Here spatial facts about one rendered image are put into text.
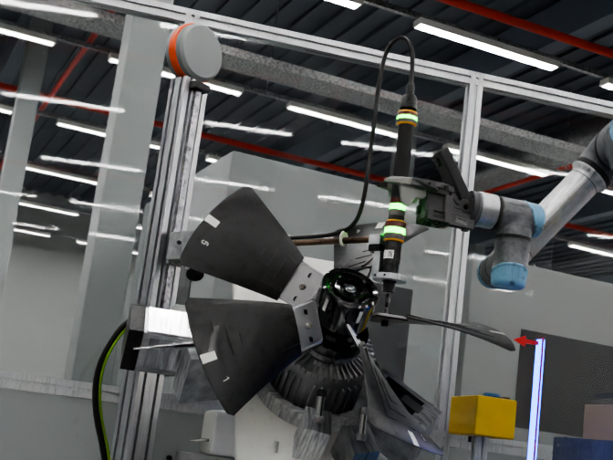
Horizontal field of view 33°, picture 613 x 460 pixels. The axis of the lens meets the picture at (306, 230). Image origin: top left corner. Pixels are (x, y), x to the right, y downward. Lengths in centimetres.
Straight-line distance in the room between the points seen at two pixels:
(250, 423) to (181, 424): 63
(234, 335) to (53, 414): 89
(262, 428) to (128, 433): 53
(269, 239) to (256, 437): 40
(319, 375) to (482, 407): 48
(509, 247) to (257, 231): 53
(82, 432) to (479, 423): 99
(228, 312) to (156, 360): 25
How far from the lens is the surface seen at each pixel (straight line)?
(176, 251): 254
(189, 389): 208
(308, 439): 204
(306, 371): 208
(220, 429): 253
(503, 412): 244
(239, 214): 217
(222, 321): 191
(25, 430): 270
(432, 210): 215
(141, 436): 257
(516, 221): 222
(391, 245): 212
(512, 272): 220
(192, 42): 273
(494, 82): 315
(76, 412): 270
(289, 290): 211
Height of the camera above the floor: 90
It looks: 12 degrees up
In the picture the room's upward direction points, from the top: 7 degrees clockwise
